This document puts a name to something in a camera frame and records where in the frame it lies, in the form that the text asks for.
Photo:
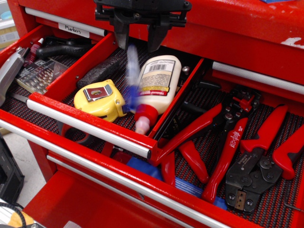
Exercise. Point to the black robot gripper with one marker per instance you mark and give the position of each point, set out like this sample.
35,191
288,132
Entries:
160,15

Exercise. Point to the blue dry erase marker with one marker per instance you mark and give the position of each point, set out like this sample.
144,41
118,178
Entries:
132,74

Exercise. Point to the red wide lower drawer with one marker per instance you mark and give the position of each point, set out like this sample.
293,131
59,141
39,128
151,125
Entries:
103,185

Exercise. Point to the white glue bottle red cap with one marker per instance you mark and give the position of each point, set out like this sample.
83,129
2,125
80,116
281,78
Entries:
154,90

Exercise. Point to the black foam block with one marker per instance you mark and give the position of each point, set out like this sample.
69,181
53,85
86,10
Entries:
100,72

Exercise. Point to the white markers label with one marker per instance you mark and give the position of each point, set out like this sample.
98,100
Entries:
74,30

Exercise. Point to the yellow tape measure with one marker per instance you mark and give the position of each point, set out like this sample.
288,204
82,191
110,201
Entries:
101,99

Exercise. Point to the red threadlocker tube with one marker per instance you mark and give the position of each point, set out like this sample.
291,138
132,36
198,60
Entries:
31,56

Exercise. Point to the drill bit set case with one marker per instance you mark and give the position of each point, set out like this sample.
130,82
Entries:
40,74

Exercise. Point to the red tool chest cabinet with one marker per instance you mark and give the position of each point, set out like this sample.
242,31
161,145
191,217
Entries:
225,43

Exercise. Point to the silver metal tool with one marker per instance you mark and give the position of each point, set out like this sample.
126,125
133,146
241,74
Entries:
10,69

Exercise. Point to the black box on floor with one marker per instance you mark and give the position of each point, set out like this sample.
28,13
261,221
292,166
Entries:
11,177

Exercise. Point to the black handled tool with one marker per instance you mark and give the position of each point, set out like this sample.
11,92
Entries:
54,46

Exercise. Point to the red handled wire stripper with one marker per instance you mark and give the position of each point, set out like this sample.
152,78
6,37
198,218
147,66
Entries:
216,135

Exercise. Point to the red handled pliers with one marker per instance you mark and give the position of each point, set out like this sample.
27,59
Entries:
192,157

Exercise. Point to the red handled crimping tool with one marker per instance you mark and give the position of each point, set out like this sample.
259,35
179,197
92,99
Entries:
253,172

